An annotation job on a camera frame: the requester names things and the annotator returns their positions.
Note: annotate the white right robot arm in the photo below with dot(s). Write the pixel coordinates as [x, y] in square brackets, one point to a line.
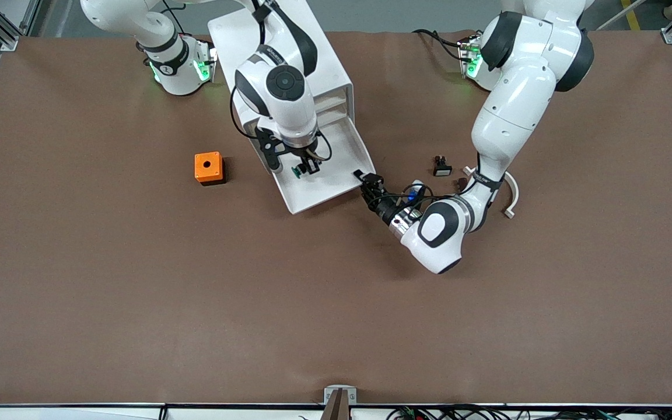
[280, 87]

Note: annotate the grey metal table bracket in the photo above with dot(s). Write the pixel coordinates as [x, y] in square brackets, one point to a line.
[329, 396]

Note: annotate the black white rectangular switch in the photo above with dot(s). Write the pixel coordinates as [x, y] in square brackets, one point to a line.
[442, 167]

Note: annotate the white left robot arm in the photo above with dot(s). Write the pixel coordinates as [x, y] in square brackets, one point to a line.
[517, 105]

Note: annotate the green push button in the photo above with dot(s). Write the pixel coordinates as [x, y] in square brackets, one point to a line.
[298, 171]

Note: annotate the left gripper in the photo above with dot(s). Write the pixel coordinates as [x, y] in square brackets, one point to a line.
[384, 209]

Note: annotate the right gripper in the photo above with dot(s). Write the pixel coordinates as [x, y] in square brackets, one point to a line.
[306, 159]

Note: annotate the brown terminal block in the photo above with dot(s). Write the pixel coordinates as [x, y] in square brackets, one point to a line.
[461, 185]

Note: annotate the white curved bracket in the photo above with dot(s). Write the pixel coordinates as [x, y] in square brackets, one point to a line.
[514, 195]

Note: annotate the white table edge rail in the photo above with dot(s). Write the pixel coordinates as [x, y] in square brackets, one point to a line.
[79, 413]

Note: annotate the orange box with hole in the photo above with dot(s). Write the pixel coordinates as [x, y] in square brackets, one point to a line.
[207, 167]

